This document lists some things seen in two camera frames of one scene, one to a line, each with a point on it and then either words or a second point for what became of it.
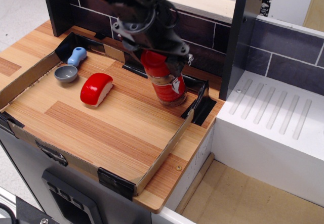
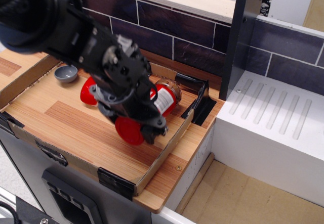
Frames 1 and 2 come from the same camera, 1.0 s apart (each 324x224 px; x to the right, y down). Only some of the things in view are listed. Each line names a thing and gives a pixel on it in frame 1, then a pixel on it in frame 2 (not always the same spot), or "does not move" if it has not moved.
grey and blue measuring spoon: [68, 73] does not move
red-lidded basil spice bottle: [170, 90] to [167, 94]
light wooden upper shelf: [198, 4] does not move
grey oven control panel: [78, 205] does not move
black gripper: [153, 28] to [128, 93]
